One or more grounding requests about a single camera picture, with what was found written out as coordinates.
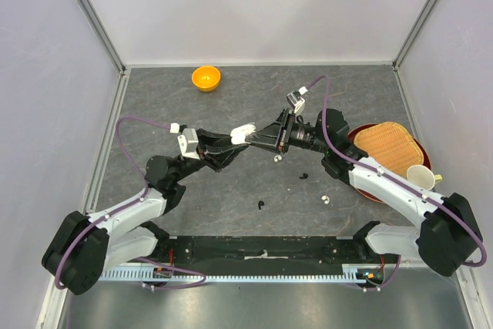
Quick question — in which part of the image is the orange plastic bowl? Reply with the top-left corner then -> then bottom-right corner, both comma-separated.
191,65 -> 221,92

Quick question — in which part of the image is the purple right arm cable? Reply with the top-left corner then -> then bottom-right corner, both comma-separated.
300,76 -> 487,267

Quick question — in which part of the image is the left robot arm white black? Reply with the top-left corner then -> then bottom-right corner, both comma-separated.
42,123 -> 256,295

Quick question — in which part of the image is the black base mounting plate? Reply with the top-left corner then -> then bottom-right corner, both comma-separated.
142,221 -> 397,275

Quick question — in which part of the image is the woven bamboo tray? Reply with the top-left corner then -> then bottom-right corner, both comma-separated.
352,122 -> 424,177

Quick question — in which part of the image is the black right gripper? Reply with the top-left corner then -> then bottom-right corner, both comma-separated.
246,108 -> 330,154

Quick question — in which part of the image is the white earbud charging case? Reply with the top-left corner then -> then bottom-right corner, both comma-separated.
230,123 -> 256,145

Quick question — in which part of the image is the slotted cable duct rail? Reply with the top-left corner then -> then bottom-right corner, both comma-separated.
99,264 -> 384,285

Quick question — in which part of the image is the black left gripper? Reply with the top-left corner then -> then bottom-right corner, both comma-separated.
173,128 -> 249,183

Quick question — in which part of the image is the red lacquer round tray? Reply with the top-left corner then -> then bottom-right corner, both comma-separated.
346,123 -> 433,203

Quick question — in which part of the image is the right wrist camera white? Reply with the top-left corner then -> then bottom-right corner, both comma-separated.
287,91 -> 305,116

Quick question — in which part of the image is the pale yellow cup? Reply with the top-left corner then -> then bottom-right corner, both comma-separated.
406,165 -> 443,190

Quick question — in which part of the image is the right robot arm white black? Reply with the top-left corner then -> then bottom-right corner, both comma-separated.
246,109 -> 486,277

